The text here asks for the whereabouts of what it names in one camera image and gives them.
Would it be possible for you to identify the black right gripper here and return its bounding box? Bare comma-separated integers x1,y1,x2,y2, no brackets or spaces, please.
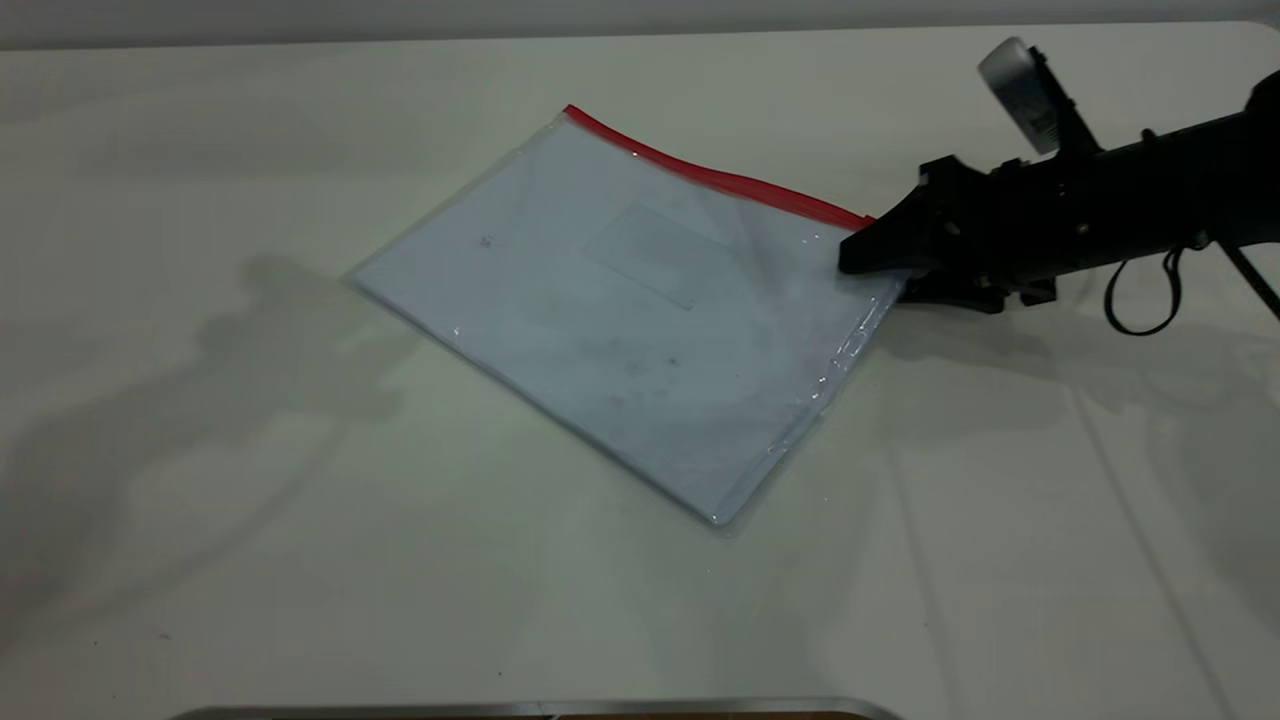
837,120,1216,315

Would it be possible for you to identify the clear zip bag red zipper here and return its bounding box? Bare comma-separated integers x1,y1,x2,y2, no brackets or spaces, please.
345,104,913,532

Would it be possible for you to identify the silver metal edge bar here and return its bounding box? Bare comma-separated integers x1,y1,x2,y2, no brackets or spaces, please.
165,697,906,720

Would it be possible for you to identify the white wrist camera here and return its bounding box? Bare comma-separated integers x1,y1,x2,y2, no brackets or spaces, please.
977,37,1063,157

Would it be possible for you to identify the black looped cable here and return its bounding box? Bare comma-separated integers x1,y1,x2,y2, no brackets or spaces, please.
1104,246,1187,337

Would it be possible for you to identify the black straight cable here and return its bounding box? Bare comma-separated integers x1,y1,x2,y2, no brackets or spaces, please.
1220,240,1280,323

